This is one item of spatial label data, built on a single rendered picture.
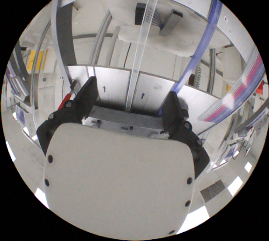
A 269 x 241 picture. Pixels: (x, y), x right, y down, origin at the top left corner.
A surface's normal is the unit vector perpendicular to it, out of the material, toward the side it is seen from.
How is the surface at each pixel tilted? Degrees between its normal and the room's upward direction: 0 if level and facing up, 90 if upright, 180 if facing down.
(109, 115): 137
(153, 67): 90
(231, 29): 47
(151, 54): 90
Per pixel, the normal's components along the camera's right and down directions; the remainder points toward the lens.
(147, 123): 0.16, -0.54
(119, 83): -0.11, 0.83
